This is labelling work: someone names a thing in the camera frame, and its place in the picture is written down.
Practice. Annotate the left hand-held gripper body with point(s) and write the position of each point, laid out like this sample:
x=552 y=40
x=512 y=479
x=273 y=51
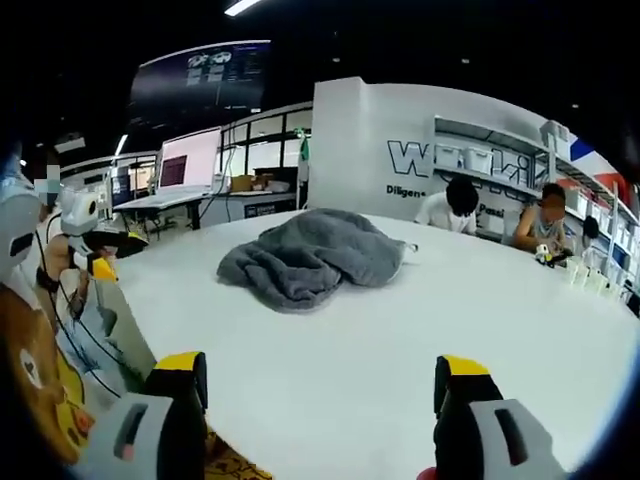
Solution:
x=80 y=215

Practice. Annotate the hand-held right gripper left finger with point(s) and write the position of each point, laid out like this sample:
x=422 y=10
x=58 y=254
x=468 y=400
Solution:
x=150 y=430

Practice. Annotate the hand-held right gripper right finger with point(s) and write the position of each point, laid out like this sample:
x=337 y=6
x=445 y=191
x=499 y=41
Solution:
x=480 y=430

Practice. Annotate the grey towel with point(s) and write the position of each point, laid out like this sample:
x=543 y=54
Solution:
x=315 y=255

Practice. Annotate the person's right hand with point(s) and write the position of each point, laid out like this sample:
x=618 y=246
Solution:
x=429 y=474

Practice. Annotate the white background desk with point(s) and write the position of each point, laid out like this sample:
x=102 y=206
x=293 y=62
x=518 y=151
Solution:
x=160 y=200

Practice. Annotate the white worn chest device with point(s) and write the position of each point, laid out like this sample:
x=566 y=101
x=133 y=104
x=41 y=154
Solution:
x=17 y=235

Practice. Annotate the grey side panel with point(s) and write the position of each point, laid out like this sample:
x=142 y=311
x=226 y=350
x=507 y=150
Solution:
x=127 y=330

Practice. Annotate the pink lit monitor screen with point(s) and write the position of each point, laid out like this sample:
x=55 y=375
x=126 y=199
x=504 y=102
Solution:
x=192 y=160

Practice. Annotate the bear printed clothing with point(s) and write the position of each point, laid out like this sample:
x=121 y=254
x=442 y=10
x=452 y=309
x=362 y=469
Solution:
x=35 y=360

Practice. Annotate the cardboard box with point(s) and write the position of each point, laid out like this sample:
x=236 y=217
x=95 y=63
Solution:
x=242 y=183

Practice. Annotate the white table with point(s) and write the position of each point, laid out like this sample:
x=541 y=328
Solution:
x=325 y=375

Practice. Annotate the large dark overhead screen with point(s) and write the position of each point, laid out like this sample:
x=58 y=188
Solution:
x=200 y=80

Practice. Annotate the group of small white containers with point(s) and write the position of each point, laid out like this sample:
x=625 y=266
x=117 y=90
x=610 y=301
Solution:
x=587 y=277

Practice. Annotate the green hanging cloth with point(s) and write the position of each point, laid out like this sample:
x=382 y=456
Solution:
x=304 y=147

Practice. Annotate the shelf rack with white bins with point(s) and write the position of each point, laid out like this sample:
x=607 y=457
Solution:
x=617 y=225

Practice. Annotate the white printed booth panel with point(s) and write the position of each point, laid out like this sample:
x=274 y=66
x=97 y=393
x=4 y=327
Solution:
x=360 y=145

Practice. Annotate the ceiling light strip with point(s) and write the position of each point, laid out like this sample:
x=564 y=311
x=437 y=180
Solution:
x=242 y=6

